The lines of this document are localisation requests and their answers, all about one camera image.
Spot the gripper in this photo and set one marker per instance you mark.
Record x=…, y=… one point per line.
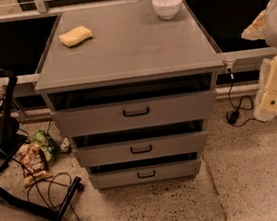
x=266, y=101

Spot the grey top drawer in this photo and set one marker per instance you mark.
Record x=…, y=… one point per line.
x=135, y=114

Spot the white bowl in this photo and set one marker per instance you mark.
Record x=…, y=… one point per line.
x=166, y=9

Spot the grey bottom drawer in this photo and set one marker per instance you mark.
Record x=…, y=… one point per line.
x=150, y=173

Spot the green snack bag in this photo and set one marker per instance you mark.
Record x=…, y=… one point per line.
x=47, y=145

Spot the yellow sponge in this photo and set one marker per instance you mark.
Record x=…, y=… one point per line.
x=75, y=36

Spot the grey drawer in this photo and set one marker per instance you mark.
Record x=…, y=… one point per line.
x=150, y=173
x=135, y=114
x=129, y=151

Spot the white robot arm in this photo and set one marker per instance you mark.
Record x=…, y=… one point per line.
x=265, y=27

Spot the grey drawer cabinet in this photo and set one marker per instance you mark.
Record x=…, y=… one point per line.
x=134, y=100

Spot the brown chip bag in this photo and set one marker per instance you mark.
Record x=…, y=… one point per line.
x=34, y=163

